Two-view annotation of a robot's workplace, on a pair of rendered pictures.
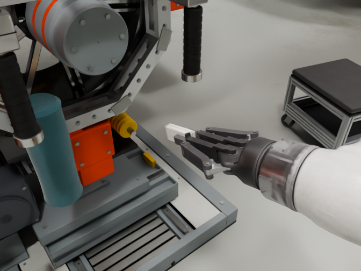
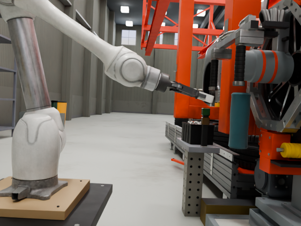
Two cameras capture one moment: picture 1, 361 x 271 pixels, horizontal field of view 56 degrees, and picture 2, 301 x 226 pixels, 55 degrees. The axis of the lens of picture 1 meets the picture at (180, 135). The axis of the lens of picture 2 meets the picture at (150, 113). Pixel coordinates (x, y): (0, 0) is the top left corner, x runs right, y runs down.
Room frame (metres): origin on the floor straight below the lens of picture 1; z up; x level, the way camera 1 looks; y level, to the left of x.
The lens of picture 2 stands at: (0.99, -1.10, 0.66)
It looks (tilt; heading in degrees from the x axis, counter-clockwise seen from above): 2 degrees down; 124
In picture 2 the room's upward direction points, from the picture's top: 3 degrees clockwise
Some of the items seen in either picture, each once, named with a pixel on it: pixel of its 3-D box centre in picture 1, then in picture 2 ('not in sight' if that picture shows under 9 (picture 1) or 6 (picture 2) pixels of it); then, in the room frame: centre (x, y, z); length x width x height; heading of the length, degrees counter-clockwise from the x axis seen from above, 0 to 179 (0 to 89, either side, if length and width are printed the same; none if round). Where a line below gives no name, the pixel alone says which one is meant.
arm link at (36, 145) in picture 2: not in sight; (36, 144); (0.05, -0.45, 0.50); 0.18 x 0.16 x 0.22; 134
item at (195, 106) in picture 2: not in sight; (208, 105); (-0.49, 2.33, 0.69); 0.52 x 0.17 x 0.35; 38
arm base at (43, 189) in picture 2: not in sight; (32, 184); (0.06, -0.47, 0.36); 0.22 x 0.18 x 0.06; 118
